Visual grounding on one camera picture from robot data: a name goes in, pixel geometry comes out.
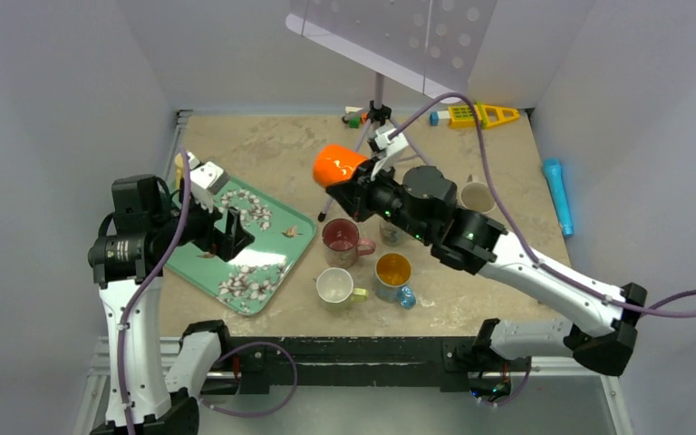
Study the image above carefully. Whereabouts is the yellow toy grid block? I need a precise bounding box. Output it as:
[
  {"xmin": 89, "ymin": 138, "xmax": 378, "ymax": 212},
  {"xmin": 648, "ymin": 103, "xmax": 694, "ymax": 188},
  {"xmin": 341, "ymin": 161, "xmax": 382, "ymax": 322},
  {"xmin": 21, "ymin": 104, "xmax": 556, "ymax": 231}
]
[{"xmin": 448, "ymin": 105, "xmax": 484, "ymax": 130}]

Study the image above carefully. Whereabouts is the blue toy flashlight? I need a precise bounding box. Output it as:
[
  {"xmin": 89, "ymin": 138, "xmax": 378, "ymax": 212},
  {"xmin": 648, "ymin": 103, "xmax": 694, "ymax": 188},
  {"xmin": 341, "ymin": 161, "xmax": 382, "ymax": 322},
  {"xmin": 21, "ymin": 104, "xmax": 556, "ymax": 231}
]
[{"xmin": 542, "ymin": 159, "xmax": 574, "ymax": 237}]

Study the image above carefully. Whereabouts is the yellow green toy ramp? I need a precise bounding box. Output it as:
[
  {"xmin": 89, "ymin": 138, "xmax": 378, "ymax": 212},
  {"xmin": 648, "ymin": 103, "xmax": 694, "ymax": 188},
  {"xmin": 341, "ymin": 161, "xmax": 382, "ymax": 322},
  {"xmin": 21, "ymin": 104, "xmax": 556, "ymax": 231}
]
[{"xmin": 476, "ymin": 101, "xmax": 520, "ymax": 130}]

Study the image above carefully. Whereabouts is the green floral tray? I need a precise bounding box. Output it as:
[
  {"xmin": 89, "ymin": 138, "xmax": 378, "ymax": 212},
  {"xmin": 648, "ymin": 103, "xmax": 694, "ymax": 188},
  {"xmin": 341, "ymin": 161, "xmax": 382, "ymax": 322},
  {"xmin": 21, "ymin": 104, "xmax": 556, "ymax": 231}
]
[{"xmin": 167, "ymin": 179, "xmax": 316, "ymax": 316}]

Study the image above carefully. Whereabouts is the lime green mug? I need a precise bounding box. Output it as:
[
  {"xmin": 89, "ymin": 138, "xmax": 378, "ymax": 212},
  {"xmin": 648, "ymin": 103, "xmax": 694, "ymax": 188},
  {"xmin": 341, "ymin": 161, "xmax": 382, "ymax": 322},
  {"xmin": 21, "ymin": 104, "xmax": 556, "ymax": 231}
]
[{"xmin": 315, "ymin": 267, "xmax": 369, "ymax": 311}]

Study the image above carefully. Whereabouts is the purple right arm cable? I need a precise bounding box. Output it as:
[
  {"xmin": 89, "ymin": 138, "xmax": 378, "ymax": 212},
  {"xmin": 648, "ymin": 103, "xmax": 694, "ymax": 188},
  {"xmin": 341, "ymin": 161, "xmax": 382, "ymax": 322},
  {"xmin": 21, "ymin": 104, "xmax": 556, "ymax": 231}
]
[{"xmin": 386, "ymin": 92, "xmax": 696, "ymax": 319}]

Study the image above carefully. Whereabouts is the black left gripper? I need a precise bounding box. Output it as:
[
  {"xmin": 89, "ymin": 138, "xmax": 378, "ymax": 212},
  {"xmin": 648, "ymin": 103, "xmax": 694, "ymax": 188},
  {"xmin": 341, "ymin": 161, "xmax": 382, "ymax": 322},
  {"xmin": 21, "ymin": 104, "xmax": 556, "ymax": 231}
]
[{"xmin": 151, "ymin": 177, "xmax": 253, "ymax": 259}]

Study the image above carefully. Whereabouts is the white music stand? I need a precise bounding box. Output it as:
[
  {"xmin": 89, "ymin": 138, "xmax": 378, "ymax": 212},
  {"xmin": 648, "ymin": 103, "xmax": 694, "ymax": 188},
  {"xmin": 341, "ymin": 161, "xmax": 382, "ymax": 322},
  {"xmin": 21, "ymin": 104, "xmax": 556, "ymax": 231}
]
[{"xmin": 285, "ymin": 0, "xmax": 499, "ymax": 223}]

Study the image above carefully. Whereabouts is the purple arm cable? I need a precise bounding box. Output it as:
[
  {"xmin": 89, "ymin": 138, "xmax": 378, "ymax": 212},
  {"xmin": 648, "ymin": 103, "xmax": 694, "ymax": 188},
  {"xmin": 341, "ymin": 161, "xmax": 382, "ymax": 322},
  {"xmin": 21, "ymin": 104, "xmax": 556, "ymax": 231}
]
[
  {"xmin": 386, "ymin": 92, "xmax": 696, "ymax": 319},
  {"xmin": 116, "ymin": 147, "xmax": 193, "ymax": 435}
]

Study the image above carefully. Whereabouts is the blue butterfly mug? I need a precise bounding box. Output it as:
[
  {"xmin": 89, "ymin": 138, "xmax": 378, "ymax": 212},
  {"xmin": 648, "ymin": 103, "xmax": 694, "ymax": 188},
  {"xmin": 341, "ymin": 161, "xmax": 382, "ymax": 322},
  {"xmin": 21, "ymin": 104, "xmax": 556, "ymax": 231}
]
[{"xmin": 372, "ymin": 253, "xmax": 417, "ymax": 310}]

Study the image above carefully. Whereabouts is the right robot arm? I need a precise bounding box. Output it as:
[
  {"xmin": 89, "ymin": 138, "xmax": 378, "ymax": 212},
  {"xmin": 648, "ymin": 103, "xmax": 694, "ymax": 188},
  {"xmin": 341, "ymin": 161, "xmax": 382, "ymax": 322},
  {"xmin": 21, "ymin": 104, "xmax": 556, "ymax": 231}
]
[{"xmin": 313, "ymin": 160, "xmax": 648, "ymax": 376}]

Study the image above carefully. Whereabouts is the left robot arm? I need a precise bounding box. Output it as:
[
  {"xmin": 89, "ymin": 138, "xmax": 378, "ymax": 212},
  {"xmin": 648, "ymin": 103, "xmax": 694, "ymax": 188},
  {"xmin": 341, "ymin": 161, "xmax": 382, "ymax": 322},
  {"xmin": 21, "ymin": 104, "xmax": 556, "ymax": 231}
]
[{"xmin": 88, "ymin": 169, "xmax": 255, "ymax": 434}]

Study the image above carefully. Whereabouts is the orange mug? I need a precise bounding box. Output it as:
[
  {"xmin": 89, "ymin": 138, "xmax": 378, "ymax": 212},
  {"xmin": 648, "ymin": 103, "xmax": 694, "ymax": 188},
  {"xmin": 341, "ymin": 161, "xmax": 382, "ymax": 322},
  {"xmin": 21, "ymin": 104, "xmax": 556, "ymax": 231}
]
[{"xmin": 312, "ymin": 144, "xmax": 369, "ymax": 189}]

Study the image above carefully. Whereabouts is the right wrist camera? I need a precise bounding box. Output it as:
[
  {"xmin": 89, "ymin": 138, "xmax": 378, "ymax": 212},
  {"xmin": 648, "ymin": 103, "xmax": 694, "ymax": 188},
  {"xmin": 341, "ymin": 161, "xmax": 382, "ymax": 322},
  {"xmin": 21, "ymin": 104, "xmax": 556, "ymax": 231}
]
[{"xmin": 369, "ymin": 125, "xmax": 410, "ymax": 181}]

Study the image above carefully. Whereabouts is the cream coral shell mug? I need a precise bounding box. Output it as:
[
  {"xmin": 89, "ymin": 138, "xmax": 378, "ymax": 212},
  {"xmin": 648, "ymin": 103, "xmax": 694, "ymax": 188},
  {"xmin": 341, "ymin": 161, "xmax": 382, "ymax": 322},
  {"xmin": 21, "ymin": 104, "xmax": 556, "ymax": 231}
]
[{"xmin": 459, "ymin": 175, "xmax": 497, "ymax": 214}]

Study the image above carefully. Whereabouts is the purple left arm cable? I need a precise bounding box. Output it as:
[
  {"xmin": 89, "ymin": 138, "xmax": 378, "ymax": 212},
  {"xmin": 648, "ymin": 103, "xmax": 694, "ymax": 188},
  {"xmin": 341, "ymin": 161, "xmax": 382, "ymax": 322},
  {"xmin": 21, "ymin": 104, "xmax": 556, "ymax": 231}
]
[{"xmin": 116, "ymin": 147, "xmax": 193, "ymax": 435}]

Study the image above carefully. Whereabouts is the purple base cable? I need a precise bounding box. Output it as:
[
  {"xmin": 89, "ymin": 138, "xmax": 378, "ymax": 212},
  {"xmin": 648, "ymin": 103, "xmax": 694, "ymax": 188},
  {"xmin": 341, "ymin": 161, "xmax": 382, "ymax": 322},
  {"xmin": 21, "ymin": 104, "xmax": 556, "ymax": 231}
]
[{"xmin": 196, "ymin": 341, "xmax": 299, "ymax": 420}]

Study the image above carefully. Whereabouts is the pink skull mug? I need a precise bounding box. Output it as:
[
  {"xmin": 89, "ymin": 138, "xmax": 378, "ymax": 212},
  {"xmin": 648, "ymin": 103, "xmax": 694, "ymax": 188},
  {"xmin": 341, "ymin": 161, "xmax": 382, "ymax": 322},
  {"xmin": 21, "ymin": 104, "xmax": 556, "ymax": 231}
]
[{"xmin": 322, "ymin": 218, "xmax": 376, "ymax": 269}]

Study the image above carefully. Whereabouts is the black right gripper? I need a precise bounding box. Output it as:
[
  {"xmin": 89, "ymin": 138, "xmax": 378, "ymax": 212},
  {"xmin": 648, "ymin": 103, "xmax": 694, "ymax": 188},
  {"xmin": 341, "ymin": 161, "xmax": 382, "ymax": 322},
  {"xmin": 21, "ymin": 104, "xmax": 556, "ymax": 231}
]
[{"xmin": 328, "ymin": 156, "xmax": 433, "ymax": 244}]

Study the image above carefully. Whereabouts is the yellow mug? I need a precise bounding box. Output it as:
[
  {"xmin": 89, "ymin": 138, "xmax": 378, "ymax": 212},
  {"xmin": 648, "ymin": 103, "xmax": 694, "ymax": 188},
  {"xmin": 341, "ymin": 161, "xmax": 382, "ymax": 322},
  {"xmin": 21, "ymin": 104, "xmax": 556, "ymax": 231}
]
[{"xmin": 173, "ymin": 154, "xmax": 184, "ymax": 188}]

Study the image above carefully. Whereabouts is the cream dragon mug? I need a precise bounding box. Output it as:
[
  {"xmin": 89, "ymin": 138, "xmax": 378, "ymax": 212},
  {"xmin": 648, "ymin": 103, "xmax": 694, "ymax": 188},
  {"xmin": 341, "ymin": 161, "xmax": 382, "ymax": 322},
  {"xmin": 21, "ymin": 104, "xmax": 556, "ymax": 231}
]
[{"xmin": 379, "ymin": 220, "xmax": 410, "ymax": 247}]

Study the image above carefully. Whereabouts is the blue white toy block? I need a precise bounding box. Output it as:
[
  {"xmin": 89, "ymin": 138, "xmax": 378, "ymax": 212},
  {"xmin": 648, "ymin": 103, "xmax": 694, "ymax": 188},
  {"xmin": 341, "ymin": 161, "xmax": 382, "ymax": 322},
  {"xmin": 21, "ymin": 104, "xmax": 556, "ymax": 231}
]
[{"xmin": 429, "ymin": 111, "xmax": 450, "ymax": 127}]

